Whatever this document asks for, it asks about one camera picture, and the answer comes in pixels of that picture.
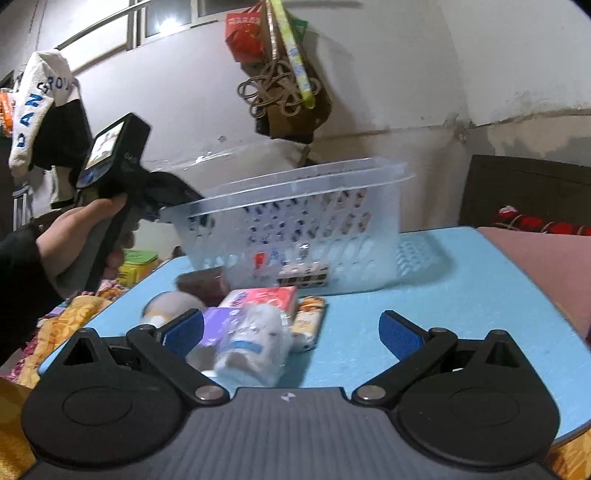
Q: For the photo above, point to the dark wooden headboard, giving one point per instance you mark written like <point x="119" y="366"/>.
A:
<point x="526" y="194"/>

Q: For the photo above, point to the green lidded box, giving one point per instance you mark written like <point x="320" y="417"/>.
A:
<point x="138" y="267"/>

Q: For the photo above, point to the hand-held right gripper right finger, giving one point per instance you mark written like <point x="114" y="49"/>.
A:
<point x="399" y="334"/>

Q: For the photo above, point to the pink mat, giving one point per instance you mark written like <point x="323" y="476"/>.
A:
<point x="545" y="267"/>

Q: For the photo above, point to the orange patterned blanket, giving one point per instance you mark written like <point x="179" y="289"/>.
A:
<point x="60" y="323"/>

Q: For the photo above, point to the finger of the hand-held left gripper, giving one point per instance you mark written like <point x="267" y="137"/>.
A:
<point x="171" y="189"/>

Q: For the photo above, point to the metal crutch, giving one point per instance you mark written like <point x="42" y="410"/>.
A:
<point x="19" y="205"/>

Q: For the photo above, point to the black garment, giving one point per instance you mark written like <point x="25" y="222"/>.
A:
<point x="62" y="134"/>

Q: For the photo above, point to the orange white snack packet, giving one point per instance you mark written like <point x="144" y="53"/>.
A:
<point x="307" y="323"/>

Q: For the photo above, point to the red patterned blanket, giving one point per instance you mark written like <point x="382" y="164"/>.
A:
<point x="540" y="224"/>

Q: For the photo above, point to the pink tissue pack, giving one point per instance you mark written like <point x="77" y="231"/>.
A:
<point x="258" y="300"/>

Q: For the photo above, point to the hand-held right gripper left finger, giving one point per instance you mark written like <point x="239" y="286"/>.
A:
<point x="183" y="332"/>

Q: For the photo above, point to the person's left hand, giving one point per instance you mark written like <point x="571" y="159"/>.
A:
<point x="69" y="235"/>

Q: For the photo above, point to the brown white patterned box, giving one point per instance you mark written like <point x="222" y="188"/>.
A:
<point x="302" y="275"/>

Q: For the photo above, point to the person's left forearm black sleeve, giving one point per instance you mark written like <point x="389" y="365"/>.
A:
<point x="23" y="286"/>

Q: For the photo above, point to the red hanging bag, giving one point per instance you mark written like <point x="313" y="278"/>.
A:
<point x="244" y="32"/>

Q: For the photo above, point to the clear plastic basket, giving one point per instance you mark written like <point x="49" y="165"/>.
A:
<point x="295" y="217"/>

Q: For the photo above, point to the white plastic bottle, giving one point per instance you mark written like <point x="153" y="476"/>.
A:
<point x="251" y="344"/>

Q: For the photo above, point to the brown cylindrical container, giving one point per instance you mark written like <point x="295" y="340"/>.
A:
<point x="203" y="282"/>

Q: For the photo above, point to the purple packet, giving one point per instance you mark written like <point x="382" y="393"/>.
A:
<point x="212" y="330"/>

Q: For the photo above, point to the white garment blue letters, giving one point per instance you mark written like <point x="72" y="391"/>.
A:
<point x="34" y="101"/>

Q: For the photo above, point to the window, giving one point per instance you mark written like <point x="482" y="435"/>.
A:
<point x="184" y="16"/>

